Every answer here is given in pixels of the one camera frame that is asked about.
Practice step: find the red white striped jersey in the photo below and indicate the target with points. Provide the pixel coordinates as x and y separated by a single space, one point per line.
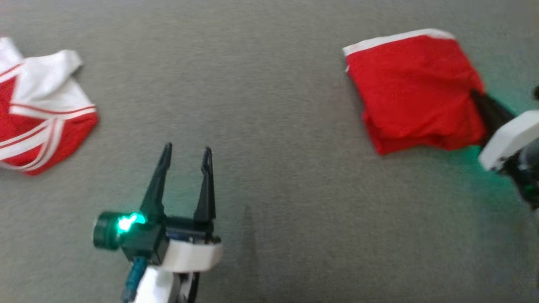
38 109

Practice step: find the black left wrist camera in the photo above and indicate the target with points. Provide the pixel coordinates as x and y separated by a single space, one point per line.
134 235

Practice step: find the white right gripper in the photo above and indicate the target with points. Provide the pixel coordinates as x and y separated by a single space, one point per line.
511 136

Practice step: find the red shorts white band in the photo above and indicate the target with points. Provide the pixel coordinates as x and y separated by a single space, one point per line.
417 92

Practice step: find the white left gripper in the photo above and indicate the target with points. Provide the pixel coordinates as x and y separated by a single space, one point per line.
191 252

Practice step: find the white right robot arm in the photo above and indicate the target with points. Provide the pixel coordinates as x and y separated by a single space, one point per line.
528 176

